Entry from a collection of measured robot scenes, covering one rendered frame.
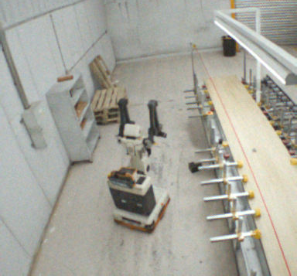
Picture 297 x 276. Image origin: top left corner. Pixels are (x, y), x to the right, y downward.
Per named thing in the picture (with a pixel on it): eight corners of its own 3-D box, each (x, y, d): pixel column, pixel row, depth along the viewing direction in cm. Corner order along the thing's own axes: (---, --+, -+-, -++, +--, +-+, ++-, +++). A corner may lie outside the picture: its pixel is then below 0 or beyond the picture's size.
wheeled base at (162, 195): (153, 234, 345) (150, 223, 332) (114, 223, 371) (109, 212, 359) (171, 199, 395) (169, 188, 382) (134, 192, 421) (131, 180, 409)
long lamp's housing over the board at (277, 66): (285, 86, 157) (285, 73, 153) (214, 22, 361) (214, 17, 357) (301, 83, 156) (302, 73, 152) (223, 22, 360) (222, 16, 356)
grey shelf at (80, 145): (71, 165, 515) (44, 94, 435) (82, 139, 592) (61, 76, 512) (92, 162, 511) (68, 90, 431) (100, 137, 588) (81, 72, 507)
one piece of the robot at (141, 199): (151, 223, 345) (139, 178, 302) (116, 213, 368) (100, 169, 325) (161, 206, 370) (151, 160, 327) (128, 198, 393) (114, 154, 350)
